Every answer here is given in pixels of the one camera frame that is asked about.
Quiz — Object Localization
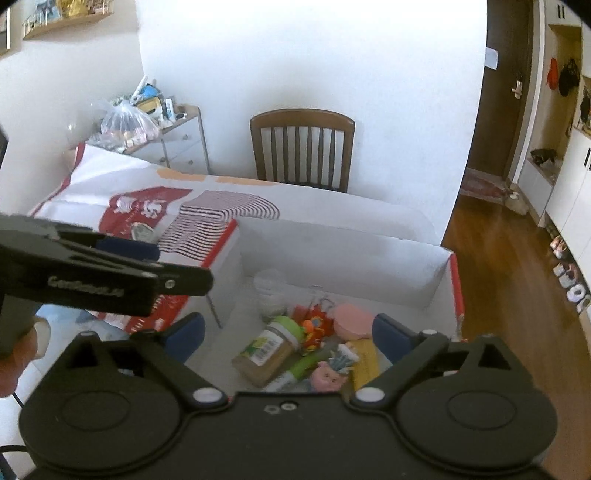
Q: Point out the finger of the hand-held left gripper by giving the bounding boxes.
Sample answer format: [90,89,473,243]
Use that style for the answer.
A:
[0,215,160,264]
[0,240,214,296]

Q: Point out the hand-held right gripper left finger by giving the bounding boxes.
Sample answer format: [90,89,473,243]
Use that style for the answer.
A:
[46,313,228,411]

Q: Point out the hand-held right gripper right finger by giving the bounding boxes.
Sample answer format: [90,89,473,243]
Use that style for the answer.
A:
[350,314,539,409]

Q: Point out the grey-blue correction tape dispenser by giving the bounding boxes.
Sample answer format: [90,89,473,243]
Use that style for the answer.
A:
[131,222,160,243]

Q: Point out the yellow toy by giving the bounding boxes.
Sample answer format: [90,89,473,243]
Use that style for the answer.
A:
[348,339,384,393]

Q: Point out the pink-headed doll figure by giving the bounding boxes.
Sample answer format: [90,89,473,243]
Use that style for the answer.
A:
[330,304,377,370]

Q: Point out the colourful keychain toy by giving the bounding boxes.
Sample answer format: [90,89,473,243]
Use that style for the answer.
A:
[295,300,335,354]

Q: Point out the pink pig toy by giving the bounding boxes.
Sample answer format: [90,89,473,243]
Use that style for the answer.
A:
[309,360,349,393]

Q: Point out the green-lidded spice jar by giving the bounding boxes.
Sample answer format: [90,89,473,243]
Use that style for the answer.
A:
[231,316,308,388]

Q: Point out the red and white cardboard box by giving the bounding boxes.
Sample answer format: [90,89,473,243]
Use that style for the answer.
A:
[99,215,465,402]

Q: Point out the green cylinder tube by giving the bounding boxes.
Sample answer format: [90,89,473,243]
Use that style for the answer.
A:
[265,351,331,393]

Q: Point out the person's left hand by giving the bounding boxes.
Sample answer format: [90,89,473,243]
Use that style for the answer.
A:
[0,318,49,398]

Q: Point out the white bedside cabinet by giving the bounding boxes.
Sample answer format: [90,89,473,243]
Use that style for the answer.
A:
[124,105,209,175]

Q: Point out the clear plastic bag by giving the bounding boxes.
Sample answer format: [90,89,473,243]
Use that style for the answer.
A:
[90,99,160,151]

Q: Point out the patterned door rug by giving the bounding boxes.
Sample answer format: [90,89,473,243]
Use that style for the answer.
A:
[459,168,513,204]

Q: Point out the beige slippers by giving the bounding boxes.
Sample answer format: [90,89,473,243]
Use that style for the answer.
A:
[505,189,529,215]

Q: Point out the row of shoes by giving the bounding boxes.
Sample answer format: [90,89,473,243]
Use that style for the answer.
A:
[547,233,591,315]

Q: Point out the brown wooden chair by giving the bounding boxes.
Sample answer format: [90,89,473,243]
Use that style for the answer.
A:
[249,108,356,193]

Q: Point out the white shoe bench cabinet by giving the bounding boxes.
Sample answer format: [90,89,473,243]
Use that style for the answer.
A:
[515,157,559,217]

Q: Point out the white base cabinet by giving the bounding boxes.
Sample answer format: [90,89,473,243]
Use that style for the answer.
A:
[545,131,591,259]

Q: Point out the dark brown door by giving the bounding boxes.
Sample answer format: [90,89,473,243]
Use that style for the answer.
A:
[464,0,548,185]

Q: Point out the gold ornament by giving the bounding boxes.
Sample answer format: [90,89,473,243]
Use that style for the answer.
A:
[58,0,93,19]

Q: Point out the black hanging bag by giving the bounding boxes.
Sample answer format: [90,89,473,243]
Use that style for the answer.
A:
[558,58,580,97]

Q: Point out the wooden wall shelf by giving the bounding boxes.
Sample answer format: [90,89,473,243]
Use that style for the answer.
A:
[21,0,114,40]

